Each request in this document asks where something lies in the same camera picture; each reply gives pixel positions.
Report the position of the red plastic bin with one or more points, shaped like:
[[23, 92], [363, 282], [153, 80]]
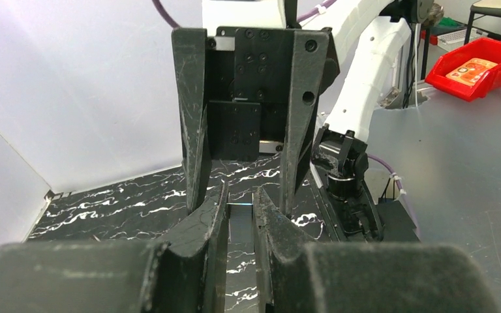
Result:
[[469, 72]]

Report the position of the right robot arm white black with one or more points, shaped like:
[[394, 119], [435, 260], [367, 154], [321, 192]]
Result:
[[368, 37]]

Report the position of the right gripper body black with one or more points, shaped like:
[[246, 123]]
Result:
[[254, 77]]

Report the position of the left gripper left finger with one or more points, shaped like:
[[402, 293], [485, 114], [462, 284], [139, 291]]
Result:
[[183, 270]]

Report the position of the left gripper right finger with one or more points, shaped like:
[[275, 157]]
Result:
[[297, 273]]

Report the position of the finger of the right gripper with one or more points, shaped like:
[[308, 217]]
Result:
[[189, 48], [309, 55]]

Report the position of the grey staple strip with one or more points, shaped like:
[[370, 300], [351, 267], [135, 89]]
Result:
[[240, 223]]

